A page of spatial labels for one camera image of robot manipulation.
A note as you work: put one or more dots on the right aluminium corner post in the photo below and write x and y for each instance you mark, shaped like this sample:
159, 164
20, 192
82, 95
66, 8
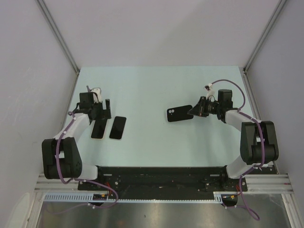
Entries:
265, 33

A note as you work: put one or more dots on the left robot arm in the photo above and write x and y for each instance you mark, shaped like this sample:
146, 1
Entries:
61, 157

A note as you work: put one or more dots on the aluminium corner post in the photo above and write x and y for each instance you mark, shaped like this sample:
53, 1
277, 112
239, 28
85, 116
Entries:
265, 33
57, 34

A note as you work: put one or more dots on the right side aluminium rail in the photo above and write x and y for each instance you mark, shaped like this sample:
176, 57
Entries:
250, 94

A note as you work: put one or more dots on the bare phone silver edge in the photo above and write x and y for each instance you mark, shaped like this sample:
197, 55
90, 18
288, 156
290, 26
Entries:
117, 128

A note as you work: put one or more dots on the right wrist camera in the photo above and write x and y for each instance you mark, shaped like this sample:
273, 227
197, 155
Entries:
210, 91

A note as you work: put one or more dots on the left aluminium corner post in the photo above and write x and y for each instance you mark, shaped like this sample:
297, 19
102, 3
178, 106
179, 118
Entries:
57, 34

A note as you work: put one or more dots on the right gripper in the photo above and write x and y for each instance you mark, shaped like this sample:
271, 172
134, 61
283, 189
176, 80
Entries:
199, 109

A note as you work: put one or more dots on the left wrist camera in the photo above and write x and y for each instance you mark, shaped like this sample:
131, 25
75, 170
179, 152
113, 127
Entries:
96, 94

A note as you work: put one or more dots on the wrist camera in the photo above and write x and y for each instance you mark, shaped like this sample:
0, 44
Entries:
210, 91
96, 94

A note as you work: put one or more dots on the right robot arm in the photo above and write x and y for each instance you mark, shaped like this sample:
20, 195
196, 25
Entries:
258, 142

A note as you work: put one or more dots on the phone in pink case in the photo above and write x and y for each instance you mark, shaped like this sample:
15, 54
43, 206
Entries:
99, 127

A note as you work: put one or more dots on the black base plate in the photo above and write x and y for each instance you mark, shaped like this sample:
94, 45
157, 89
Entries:
162, 183

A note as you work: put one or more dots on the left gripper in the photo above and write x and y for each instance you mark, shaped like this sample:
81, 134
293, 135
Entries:
105, 114

